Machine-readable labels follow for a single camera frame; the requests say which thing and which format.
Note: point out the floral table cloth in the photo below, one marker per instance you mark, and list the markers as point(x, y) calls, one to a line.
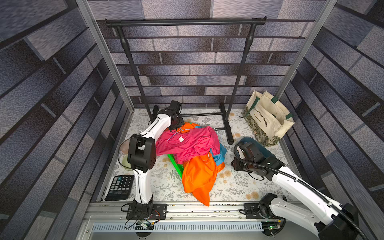
point(230, 185)

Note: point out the pink t-shirt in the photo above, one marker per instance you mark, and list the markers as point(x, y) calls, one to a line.
point(199, 143)

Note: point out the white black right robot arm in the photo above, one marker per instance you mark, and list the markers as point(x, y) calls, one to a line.
point(326, 218)

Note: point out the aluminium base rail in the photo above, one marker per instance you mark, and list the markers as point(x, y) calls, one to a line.
point(178, 217)

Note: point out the cream canvas tote bag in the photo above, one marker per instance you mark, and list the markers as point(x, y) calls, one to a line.
point(268, 118)

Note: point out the blue t-shirt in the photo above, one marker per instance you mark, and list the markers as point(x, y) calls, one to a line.
point(220, 158)

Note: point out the teal clothespin tray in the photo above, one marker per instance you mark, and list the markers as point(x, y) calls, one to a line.
point(252, 151)

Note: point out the orange t-shirt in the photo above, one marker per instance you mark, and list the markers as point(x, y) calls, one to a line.
point(200, 174)

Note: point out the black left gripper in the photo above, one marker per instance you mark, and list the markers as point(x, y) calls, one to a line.
point(182, 122)

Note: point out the light blue wire hanger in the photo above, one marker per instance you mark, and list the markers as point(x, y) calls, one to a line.
point(179, 135)

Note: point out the black calculator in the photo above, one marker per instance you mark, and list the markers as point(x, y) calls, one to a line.
point(120, 188)

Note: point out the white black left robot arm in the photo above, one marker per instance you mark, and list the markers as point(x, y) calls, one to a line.
point(142, 158)

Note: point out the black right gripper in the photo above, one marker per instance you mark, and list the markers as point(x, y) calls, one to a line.
point(241, 153)

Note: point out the black clothes rack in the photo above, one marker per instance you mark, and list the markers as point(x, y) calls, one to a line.
point(199, 63)

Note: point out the light green bowl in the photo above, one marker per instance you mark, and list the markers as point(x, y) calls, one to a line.
point(124, 161)

